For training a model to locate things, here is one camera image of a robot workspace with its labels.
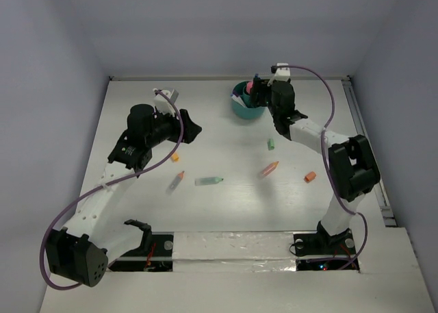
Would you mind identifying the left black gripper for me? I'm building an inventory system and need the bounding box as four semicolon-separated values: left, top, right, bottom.
146;106;201;148

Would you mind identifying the pink capped bottle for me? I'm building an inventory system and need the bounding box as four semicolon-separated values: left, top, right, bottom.
246;82;253;92

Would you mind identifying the teal round pen holder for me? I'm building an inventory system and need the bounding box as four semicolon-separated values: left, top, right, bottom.
231;82;266;120

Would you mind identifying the green pencil shaped case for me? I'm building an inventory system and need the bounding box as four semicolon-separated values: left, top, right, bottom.
194;177;224;186

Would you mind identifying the green eraser cap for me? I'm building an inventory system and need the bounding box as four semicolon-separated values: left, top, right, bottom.
267;138;275;151

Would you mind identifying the pink white marker pen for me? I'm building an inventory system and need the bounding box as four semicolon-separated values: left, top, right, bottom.
231;94;247;108

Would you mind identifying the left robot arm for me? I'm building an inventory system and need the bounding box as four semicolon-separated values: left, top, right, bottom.
40;104;202;290

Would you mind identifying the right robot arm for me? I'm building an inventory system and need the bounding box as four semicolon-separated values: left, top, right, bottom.
248;77;381;253

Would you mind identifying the clear orange tip pencil case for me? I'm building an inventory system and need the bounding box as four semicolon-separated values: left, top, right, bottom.
166;171;185;195

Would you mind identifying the orange pencil shaped case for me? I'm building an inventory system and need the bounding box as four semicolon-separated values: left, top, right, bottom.
257;161;279;179

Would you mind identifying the orange eraser cap right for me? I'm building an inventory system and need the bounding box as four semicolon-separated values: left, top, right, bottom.
304;171;316;183

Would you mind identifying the white foil front board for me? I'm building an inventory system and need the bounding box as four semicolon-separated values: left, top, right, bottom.
172;231;296;273

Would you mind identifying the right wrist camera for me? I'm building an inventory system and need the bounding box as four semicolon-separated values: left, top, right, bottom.
268;62;291;86

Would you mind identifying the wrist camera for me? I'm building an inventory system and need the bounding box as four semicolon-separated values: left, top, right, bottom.
268;62;291;86
153;88;179;116

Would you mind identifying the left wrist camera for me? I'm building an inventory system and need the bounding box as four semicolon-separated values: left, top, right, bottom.
153;88;179;116

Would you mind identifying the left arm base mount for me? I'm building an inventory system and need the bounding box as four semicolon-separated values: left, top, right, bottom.
108;219;174;272

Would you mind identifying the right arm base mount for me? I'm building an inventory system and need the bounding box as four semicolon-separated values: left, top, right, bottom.
289;222;360;271

